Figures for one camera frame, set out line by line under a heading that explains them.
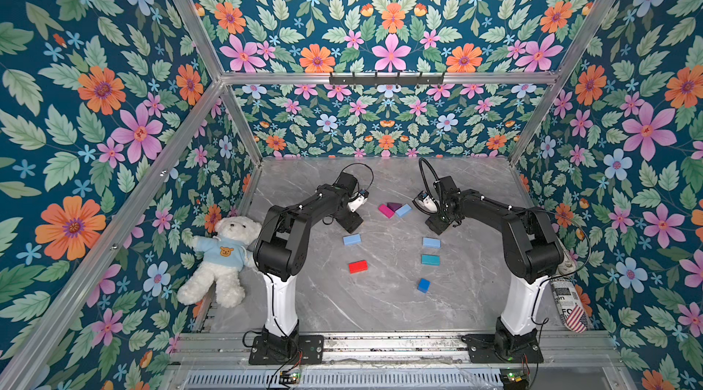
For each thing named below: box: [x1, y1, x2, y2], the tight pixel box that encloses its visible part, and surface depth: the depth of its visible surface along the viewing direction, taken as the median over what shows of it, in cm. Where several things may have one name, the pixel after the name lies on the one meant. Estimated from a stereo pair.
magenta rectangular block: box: [378, 204, 395, 219], surface depth 104 cm
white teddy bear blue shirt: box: [177, 216, 262, 309], surface depth 83 cm
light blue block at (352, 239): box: [342, 233, 362, 247], surface depth 97 cm
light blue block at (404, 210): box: [395, 203, 412, 217], surface depth 103 cm
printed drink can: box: [549, 278, 589, 334], surface depth 80 cm
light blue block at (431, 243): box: [421, 237, 442, 250], surface depth 96 cm
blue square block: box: [416, 278, 432, 294], surface depth 87 cm
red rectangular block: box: [347, 260, 369, 275], surface depth 90 cm
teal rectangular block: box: [421, 254, 441, 267], surface depth 93 cm
